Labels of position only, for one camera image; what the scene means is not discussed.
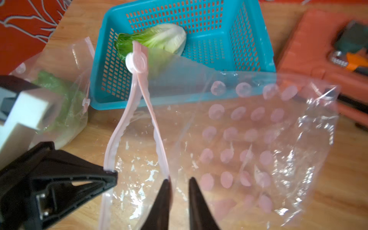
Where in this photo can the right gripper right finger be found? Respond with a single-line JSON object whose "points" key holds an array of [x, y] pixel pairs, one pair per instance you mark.
{"points": [[200, 217]]}

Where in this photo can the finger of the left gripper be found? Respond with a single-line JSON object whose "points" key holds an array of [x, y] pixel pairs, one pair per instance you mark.
{"points": [[44, 185]]}

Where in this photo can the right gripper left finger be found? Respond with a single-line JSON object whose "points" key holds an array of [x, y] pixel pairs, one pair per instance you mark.
{"points": [[158, 217]]}

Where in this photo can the chinese cabbage front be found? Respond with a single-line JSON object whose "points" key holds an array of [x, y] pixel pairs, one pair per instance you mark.
{"points": [[60, 103]]}

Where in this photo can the chinese cabbage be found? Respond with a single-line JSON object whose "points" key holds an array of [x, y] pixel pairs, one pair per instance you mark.
{"points": [[168, 37], [60, 103]]}

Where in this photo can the clear zipper bag pink dots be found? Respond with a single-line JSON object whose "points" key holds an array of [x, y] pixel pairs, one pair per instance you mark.
{"points": [[64, 71]]}

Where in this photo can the teal plastic basket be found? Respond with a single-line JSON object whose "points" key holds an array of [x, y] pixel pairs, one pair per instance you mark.
{"points": [[223, 35]]}

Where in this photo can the orange tool case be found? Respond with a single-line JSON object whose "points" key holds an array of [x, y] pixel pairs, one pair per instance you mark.
{"points": [[307, 51]]}

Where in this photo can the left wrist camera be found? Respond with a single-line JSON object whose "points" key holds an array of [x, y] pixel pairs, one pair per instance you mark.
{"points": [[25, 109]]}

